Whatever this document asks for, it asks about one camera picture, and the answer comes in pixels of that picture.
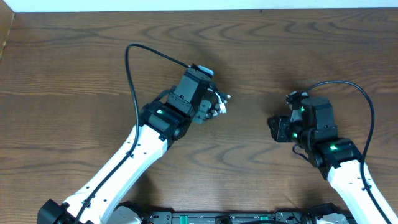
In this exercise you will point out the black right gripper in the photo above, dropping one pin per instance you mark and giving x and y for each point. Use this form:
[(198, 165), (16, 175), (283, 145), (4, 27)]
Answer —
[(278, 129)]

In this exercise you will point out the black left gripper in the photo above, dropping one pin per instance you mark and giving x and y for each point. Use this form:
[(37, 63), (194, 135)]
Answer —
[(204, 111)]

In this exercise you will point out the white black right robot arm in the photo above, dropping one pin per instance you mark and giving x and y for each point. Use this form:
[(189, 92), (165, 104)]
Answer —
[(312, 127)]

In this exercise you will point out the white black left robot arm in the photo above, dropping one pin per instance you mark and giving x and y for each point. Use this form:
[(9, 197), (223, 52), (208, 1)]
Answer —
[(161, 123)]

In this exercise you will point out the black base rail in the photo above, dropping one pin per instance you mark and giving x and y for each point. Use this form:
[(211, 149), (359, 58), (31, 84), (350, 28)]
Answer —
[(217, 217)]

